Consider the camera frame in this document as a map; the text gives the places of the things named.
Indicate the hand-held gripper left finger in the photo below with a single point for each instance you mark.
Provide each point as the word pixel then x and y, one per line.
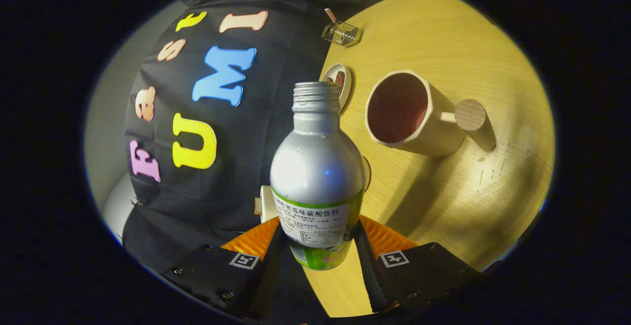
pixel 268 275

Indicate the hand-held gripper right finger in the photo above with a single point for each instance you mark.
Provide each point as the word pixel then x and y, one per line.
pixel 372 275

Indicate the round wooden coaster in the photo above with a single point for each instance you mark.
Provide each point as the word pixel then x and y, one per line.
pixel 367 174

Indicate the silver green juice bottle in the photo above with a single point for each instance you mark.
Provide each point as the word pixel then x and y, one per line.
pixel 318 167

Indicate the white toaster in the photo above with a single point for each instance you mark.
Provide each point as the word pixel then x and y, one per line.
pixel 267 206

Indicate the toast slice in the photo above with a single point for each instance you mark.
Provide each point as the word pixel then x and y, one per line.
pixel 258 206

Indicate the wooden table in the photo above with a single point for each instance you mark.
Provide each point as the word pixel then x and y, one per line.
pixel 443 206

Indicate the black backdrop cloth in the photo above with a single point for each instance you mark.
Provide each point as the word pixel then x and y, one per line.
pixel 236 177

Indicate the white oval plate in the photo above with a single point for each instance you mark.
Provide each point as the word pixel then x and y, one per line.
pixel 347 88

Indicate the pink pen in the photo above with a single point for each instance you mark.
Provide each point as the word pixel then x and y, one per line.
pixel 331 15

